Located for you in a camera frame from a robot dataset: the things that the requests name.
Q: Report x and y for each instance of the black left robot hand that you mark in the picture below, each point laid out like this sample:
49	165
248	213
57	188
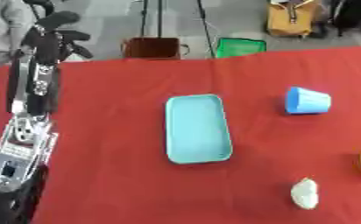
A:
44	52

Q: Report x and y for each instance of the green box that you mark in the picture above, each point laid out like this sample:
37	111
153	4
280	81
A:
239	47

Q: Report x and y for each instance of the person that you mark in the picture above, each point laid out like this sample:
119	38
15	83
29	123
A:
2	32

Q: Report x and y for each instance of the black tripod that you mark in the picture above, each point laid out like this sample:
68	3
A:
160	17

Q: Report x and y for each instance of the light blue rectangular tray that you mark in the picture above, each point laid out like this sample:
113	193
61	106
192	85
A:
198	128

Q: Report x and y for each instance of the blue plastic cup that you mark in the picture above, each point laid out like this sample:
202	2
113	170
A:
307	101

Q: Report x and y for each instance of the white crumpled object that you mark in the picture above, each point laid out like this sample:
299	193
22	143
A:
305	193

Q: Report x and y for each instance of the black bag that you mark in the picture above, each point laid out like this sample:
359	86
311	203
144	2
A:
349	14

